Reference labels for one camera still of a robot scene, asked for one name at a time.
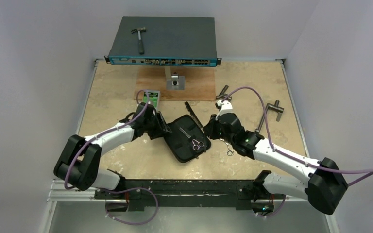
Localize grey network switch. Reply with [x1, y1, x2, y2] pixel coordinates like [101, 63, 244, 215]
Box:
[105, 16, 222, 67]

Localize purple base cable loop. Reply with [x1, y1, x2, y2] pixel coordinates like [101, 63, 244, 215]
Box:
[105, 187, 159, 226]

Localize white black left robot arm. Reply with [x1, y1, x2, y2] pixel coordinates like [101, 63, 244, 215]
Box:
[53, 102, 171, 199]

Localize brown wooden board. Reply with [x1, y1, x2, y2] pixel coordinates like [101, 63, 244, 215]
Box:
[133, 66, 216, 101]

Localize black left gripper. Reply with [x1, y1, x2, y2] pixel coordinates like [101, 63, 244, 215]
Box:
[143, 112, 170, 139]

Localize silver thinning scissors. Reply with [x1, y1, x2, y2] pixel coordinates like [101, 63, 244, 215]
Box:
[178, 127, 205, 151]

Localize green grey device box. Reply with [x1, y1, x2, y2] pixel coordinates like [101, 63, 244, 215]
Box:
[135, 90, 161, 111]

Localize small grey hammer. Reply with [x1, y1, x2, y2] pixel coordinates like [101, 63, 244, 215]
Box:
[131, 27, 146, 55]

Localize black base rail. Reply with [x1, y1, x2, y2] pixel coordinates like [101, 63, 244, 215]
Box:
[95, 180, 284, 212]

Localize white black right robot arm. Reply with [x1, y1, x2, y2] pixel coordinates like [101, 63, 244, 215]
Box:
[203, 113, 349, 215]

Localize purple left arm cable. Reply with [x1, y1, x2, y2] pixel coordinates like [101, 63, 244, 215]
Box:
[63, 90, 156, 190]

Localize silver straight scissors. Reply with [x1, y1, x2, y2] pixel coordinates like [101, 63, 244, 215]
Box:
[224, 142, 235, 156]

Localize small metal door handle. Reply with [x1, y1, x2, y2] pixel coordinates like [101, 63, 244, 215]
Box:
[215, 85, 232, 102]

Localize black hair comb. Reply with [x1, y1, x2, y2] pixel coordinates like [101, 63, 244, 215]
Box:
[184, 101, 203, 129]

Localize metal bracket stand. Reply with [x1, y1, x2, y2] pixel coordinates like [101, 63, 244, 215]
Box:
[164, 66, 185, 91]

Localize black zipper tool case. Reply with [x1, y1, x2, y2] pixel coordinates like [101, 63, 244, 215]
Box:
[164, 115, 212, 163]

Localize aluminium table frame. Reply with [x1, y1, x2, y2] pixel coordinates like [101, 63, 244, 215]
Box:
[41, 61, 334, 233]

